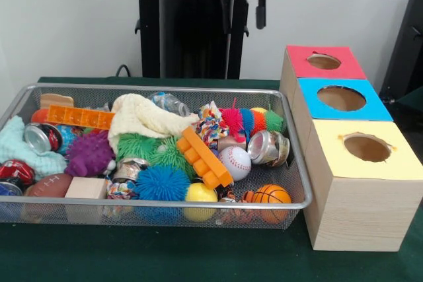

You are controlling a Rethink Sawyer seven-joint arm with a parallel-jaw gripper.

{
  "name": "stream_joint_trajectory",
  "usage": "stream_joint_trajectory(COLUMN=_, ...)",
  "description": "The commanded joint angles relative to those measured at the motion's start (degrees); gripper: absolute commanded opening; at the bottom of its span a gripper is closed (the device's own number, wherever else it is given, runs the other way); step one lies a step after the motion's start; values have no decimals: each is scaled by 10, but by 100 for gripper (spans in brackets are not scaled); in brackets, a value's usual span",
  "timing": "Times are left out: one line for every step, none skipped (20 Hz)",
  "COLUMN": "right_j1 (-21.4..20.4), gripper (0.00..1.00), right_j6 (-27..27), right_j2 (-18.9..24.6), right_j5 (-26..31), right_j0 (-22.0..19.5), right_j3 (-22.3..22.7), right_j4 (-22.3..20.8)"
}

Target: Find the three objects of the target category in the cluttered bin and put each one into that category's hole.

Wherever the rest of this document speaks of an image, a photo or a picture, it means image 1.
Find clear shallow mesh bin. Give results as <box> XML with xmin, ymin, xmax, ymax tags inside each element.
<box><xmin>0</xmin><ymin>83</ymin><xmax>313</xmax><ymax>230</ymax></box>

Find dark green table cloth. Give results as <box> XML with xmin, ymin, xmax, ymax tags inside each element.
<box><xmin>0</xmin><ymin>76</ymin><xmax>423</xmax><ymax>282</ymax></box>

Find cream knitted cloth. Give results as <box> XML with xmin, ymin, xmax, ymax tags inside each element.
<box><xmin>107</xmin><ymin>93</ymin><xmax>199</xmax><ymax>154</ymax></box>

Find crushed silver can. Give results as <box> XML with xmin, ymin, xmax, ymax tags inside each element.
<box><xmin>247</xmin><ymin>128</ymin><xmax>292</xmax><ymax>167</ymax></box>

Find white baseball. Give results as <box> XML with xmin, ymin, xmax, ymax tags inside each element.
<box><xmin>219</xmin><ymin>146</ymin><xmax>252</xmax><ymax>182</ymax></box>

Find green spiky ball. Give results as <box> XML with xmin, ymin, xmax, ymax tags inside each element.
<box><xmin>151</xmin><ymin>137</ymin><xmax>196</xmax><ymax>178</ymax></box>

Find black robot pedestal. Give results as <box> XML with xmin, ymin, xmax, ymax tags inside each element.
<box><xmin>128</xmin><ymin>0</ymin><xmax>266</xmax><ymax>79</ymax></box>

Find long flat orange toy brick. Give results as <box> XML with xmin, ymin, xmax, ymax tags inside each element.
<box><xmin>46</xmin><ymin>104</ymin><xmax>115</xmax><ymax>130</ymax></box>

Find yellow ball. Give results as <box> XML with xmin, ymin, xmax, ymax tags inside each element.
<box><xmin>184</xmin><ymin>182</ymin><xmax>219</xmax><ymax>222</ymax></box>

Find small orange basketball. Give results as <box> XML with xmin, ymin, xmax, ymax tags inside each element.
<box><xmin>252</xmin><ymin>184</ymin><xmax>292</xmax><ymax>223</ymax></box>

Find blue spiky ball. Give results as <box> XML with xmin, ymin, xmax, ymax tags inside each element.
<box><xmin>134</xmin><ymin>166</ymin><xmax>191</xmax><ymax>225</ymax></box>

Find purple spiky ball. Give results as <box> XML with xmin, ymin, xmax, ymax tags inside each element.
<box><xmin>64</xmin><ymin>130</ymin><xmax>116</xmax><ymax>178</ymax></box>

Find orange toy brick round studs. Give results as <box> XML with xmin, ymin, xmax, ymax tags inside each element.
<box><xmin>176</xmin><ymin>127</ymin><xmax>234</xmax><ymax>190</ymax></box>

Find wooden box three holes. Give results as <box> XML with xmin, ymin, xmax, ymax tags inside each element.
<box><xmin>281</xmin><ymin>46</ymin><xmax>423</xmax><ymax>252</ymax></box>

